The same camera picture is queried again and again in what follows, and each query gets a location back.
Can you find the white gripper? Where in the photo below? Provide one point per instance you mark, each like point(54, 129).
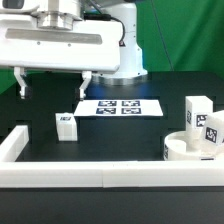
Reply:
point(89, 46)

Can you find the white round stool seat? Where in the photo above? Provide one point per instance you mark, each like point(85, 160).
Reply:
point(178, 147)

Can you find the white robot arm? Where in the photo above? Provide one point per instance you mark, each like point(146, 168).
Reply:
point(61, 14)

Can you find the white marker sheet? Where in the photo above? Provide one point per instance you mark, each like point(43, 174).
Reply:
point(107, 108)

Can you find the white U-shaped fence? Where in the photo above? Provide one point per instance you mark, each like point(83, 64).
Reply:
point(15, 174)

